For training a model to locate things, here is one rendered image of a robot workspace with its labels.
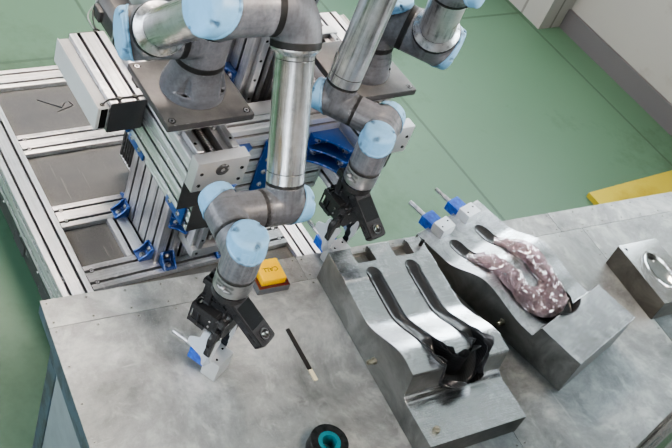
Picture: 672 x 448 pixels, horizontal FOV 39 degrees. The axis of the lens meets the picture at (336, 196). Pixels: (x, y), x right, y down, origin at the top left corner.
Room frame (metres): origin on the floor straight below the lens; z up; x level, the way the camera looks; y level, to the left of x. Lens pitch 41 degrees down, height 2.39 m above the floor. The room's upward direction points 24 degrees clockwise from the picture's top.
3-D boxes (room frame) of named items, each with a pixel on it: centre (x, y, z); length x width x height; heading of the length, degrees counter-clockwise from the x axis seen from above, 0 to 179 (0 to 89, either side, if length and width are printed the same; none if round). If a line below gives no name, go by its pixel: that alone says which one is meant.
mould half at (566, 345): (1.77, -0.50, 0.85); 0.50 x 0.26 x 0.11; 61
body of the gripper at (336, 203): (1.64, -0.03, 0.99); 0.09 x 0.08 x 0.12; 54
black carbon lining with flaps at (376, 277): (1.48, -0.30, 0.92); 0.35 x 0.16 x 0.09; 43
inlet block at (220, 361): (1.20, 0.13, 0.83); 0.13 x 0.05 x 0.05; 75
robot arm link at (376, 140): (1.64, -0.03, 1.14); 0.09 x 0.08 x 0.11; 177
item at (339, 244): (1.65, -0.01, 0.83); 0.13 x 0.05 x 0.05; 54
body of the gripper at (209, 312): (1.20, 0.12, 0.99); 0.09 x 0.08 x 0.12; 75
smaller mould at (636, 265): (2.03, -0.87, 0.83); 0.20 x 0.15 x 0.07; 43
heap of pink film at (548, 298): (1.76, -0.50, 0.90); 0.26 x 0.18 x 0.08; 61
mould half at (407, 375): (1.46, -0.30, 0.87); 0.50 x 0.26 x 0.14; 43
